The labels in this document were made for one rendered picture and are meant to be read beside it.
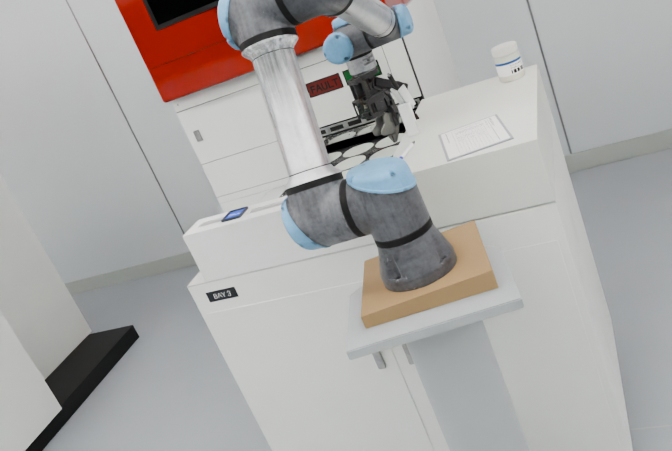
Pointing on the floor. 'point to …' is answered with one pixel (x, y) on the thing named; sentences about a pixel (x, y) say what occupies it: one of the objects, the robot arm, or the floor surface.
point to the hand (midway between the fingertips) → (395, 136)
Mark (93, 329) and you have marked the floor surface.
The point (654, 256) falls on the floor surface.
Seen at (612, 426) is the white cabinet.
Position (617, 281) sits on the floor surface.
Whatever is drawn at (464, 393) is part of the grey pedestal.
